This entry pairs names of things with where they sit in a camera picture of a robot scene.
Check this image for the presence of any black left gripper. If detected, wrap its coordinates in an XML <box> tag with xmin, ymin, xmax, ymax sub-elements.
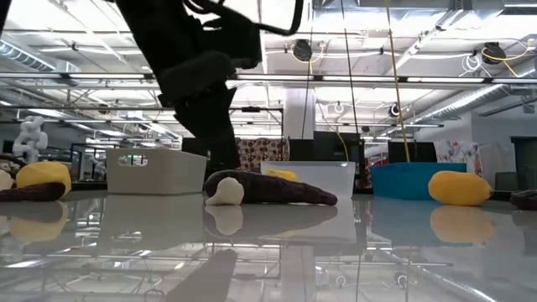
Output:
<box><xmin>115</xmin><ymin>0</ymin><xmax>240</xmax><ymax>170</ymax></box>

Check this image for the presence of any small white garlic bulb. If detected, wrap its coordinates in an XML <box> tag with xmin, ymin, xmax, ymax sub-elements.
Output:
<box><xmin>205</xmin><ymin>176</ymin><xmax>245</xmax><ymax>207</ymax></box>

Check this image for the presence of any yellow mango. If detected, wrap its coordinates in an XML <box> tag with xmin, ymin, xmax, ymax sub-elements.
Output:
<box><xmin>264</xmin><ymin>169</ymin><xmax>300</xmax><ymax>183</ymax></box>
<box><xmin>15</xmin><ymin>161</ymin><xmax>73</xmax><ymax>196</ymax></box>
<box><xmin>428</xmin><ymin>169</ymin><xmax>493</xmax><ymax>207</ymax></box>

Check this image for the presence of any large purple eggplant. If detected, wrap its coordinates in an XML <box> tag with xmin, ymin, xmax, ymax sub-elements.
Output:
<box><xmin>203</xmin><ymin>169</ymin><xmax>339</xmax><ymax>206</ymax></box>

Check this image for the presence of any small purple eggplant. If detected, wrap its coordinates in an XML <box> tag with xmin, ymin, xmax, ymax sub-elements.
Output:
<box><xmin>509</xmin><ymin>189</ymin><xmax>537</xmax><ymax>211</ymax></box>
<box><xmin>0</xmin><ymin>181</ymin><xmax>67</xmax><ymax>204</ymax></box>

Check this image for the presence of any brown patterned cloth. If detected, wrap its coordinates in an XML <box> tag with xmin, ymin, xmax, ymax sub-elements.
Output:
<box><xmin>236</xmin><ymin>137</ymin><xmax>290</xmax><ymax>172</ymax></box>

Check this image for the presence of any grey plastic basket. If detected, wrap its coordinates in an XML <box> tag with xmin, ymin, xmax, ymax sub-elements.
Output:
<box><xmin>105</xmin><ymin>147</ymin><xmax>208</xmax><ymax>195</ymax></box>

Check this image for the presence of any white building column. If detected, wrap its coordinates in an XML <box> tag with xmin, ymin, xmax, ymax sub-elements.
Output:
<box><xmin>284</xmin><ymin>86</ymin><xmax>316</xmax><ymax>140</ymax></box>

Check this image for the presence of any large black screen panel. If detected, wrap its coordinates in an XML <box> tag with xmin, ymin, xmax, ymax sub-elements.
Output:
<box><xmin>288</xmin><ymin>131</ymin><xmax>366</xmax><ymax>163</ymax></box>

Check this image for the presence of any clear plastic basket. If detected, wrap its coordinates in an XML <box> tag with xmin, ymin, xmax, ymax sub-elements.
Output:
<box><xmin>260</xmin><ymin>160</ymin><xmax>357</xmax><ymax>199</ymax></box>

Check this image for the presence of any white robot figure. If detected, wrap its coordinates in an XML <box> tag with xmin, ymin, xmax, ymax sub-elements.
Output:
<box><xmin>11</xmin><ymin>116</ymin><xmax>50</xmax><ymax>164</ymax></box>

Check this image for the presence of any teal plastic basket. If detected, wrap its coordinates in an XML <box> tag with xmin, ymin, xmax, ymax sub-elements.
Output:
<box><xmin>370</xmin><ymin>162</ymin><xmax>468</xmax><ymax>200</ymax></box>

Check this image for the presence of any white floral cloth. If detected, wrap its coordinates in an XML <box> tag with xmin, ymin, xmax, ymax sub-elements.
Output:
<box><xmin>433</xmin><ymin>139</ymin><xmax>482</xmax><ymax>176</ymax></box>

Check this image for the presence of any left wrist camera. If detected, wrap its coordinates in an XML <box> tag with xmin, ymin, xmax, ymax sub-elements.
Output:
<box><xmin>201</xmin><ymin>0</ymin><xmax>263</xmax><ymax>70</ymax></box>

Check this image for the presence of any black ceiling cable reel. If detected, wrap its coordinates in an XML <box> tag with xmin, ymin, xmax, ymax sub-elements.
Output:
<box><xmin>481</xmin><ymin>41</ymin><xmax>508</xmax><ymax>65</ymax></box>
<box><xmin>292</xmin><ymin>39</ymin><xmax>314</xmax><ymax>63</ymax></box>

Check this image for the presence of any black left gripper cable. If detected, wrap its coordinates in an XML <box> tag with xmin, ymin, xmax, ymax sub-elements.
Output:
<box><xmin>184</xmin><ymin>0</ymin><xmax>305</xmax><ymax>37</ymax></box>

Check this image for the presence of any black hanging cable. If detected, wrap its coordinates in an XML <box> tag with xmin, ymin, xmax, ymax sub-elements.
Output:
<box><xmin>340</xmin><ymin>0</ymin><xmax>362</xmax><ymax>139</ymax></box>

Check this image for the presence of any yellow hanging cable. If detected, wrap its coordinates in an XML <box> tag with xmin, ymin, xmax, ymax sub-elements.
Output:
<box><xmin>384</xmin><ymin>0</ymin><xmax>411</xmax><ymax>164</ymax></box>

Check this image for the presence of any silver ceiling duct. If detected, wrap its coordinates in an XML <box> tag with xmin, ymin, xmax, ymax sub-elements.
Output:
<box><xmin>413</xmin><ymin>56</ymin><xmax>537</xmax><ymax>125</ymax></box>

